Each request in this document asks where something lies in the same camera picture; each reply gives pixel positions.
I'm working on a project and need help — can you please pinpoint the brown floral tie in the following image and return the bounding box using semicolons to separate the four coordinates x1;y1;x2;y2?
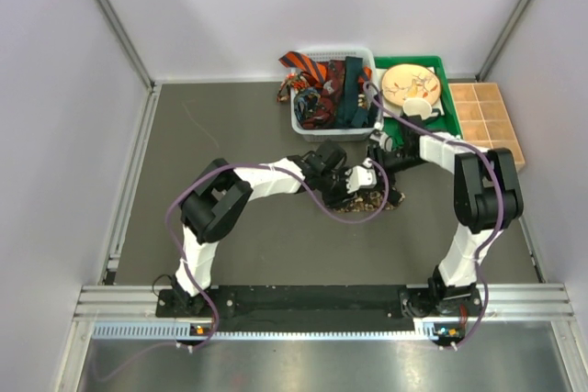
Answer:
334;186;405;213

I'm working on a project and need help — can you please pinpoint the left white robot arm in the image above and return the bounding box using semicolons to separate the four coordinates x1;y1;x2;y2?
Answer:
173;141;377;316

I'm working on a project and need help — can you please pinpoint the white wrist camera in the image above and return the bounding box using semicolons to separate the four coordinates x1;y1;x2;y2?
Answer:
345;158;383;195
368;121;393;152

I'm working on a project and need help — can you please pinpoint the orange floral dark tie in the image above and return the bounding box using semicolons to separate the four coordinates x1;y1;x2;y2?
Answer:
276;72;320;103

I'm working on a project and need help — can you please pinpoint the aluminium frame rail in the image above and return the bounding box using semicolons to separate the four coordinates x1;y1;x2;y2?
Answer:
73;284;574;343

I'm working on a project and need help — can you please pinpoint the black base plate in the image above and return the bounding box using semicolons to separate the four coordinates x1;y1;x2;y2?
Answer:
155;285;482;332

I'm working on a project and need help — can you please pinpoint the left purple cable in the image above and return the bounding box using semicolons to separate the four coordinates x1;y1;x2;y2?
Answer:
164;160;390;352

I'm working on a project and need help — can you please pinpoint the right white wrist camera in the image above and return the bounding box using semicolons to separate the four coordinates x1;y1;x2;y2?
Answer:
368;121;393;152

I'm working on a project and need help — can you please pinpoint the wooden compartment box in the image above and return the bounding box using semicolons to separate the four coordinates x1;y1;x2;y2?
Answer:
449;83;526;172

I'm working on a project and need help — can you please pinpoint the purple cable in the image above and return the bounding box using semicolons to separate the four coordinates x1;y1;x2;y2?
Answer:
164;160;390;352
362;81;505;351

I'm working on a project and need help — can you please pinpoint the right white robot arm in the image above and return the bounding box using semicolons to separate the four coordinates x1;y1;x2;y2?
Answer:
367;130;524;318

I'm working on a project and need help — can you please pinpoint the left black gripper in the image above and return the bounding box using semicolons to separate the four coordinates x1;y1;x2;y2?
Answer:
316;166;357;209

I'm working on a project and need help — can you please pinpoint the white plastic basket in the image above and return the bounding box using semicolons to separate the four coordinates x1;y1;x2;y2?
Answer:
288;47;383;142

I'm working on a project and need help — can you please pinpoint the beige floral plate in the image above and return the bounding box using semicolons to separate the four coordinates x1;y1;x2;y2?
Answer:
380;63;443;104

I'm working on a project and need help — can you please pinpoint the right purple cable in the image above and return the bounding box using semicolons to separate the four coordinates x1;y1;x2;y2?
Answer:
362;81;505;351

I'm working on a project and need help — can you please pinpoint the blue patterned tie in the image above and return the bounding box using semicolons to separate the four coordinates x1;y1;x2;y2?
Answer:
293;87;321;126

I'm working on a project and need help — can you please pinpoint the dark red patterned tie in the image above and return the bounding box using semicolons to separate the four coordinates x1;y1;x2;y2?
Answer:
302;78;343;129

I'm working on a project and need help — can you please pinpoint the green plastic tray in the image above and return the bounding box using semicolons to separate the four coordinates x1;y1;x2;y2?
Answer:
374;55;461;136

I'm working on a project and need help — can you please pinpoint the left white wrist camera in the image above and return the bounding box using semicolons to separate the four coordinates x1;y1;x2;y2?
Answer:
345;158;383;195

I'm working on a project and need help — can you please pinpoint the dark green white mug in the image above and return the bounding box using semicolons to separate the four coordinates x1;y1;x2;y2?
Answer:
401;97;442;129

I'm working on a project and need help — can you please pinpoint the orange navy striped tie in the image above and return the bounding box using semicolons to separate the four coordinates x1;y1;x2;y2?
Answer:
278;50;375;87

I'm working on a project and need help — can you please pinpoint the dark teal tie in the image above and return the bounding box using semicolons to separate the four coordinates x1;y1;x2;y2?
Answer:
334;56;379;129

